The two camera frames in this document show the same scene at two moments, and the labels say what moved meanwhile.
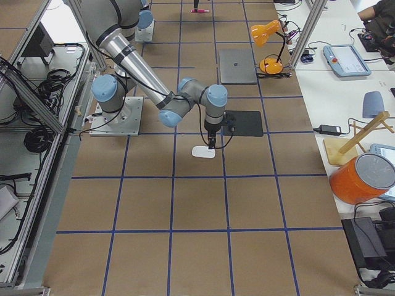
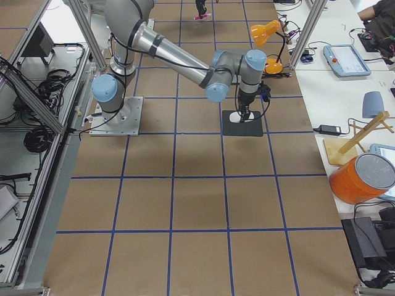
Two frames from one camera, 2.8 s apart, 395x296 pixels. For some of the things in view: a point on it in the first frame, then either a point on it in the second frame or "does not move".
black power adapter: [329, 129] does not move
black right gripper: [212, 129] -> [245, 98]
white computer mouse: [203, 151] -> [236, 118]
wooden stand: [338, 151] does not move
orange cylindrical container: [363, 178] does not move
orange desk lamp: [260, 34] does not move
